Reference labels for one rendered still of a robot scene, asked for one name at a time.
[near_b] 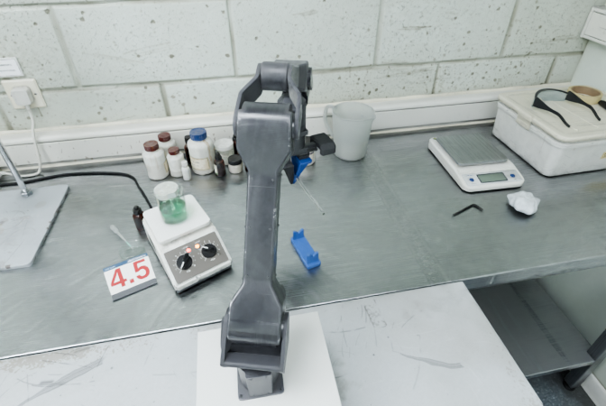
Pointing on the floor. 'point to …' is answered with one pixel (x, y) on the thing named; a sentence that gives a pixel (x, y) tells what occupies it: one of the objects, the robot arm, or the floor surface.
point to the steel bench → (390, 158)
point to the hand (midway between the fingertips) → (291, 170)
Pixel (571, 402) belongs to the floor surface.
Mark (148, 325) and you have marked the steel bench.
